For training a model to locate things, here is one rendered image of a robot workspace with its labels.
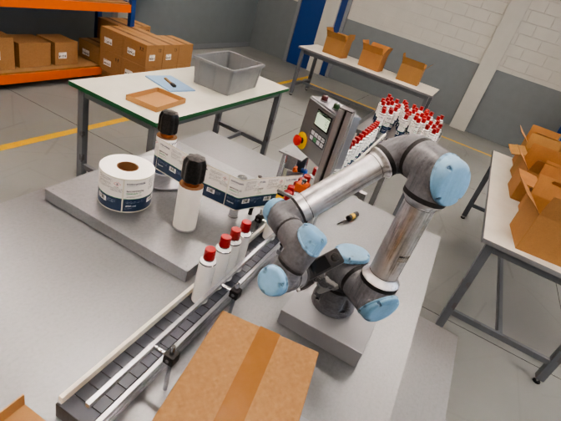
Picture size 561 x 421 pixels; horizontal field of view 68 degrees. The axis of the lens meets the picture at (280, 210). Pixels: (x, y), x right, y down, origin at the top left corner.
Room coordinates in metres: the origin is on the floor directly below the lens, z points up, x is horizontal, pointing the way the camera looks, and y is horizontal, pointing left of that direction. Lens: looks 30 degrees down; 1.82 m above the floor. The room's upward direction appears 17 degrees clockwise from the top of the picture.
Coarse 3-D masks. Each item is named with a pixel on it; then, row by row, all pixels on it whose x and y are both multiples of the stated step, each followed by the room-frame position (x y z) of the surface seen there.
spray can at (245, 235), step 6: (246, 222) 1.15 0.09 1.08; (240, 228) 1.15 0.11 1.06; (246, 228) 1.14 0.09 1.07; (240, 234) 1.13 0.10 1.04; (246, 234) 1.14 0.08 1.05; (246, 240) 1.14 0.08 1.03; (240, 246) 1.13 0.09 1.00; (246, 246) 1.14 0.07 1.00; (240, 252) 1.13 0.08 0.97; (240, 258) 1.13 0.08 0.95; (240, 270) 1.15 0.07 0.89
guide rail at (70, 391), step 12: (252, 240) 1.33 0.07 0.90; (192, 288) 0.96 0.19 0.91; (180, 300) 0.91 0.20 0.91; (168, 312) 0.86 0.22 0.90; (144, 324) 0.78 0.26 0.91; (132, 336) 0.73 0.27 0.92; (120, 348) 0.68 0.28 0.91; (108, 360) 0.64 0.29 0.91; (96, 372) 0.61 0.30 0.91; (72, 384) 0.56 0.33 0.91; (60, 396) 0.52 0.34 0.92
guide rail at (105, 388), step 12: (252, 252) 1.17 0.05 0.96; (240, 264) 1.09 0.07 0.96; (228, 276) 1.01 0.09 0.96; (216, 288) 0.95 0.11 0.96; (204, 300) 0.88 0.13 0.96; (192, 312) 0.83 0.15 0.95; (144, 348) 0.67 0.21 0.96; (132, 360) 0.63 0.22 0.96; (120, 372) 0.59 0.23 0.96; (108, 384) 0.55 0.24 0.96; (96, 396) 0.52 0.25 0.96
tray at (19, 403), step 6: (12, 402) 0.51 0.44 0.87; (18, 402) 0.52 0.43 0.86; (24, 402) 0.53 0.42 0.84; (6, 408) 0.49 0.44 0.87; (12, 408) 0.50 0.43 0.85; (18, 408) 0.52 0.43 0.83; (24, 408) 0.52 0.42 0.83; (30, 408) 0.52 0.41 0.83; (0, 414) 0.48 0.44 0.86; (6, 414) 0.49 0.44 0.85; (12, 414) 0.50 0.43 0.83; (18, 414) 0.50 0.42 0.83; (24, 414) 0.51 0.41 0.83; (30, 414) 0.51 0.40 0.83; (36, 414) 0.52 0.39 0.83; (0, 420) 0.48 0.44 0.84; (6, 420) 0.49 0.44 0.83; (12, 420) 0.49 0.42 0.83; (18, 420) 0.49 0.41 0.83; (24, 420) 0.50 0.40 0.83; (30, 420) 0.50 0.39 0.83; (36, 420) 0.50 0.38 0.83; (42, 420) 0.51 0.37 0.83
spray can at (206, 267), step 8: (208, 248) 0.96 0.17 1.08; (200, 256) 0.97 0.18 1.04; (208, 256) 0.94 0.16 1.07; (200, 264) 0.94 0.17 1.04; (208, 264) 0.94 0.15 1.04; (200, 272) 0.94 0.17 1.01; (208, 272) 0.94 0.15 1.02; (200, 280) 0.94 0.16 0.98; (208, 280) 0.94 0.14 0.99; (200, 288) 0.94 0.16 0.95; (208, 288) 0.95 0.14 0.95; (192, 296) 0.95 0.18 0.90; (200, 296) 0.94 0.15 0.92
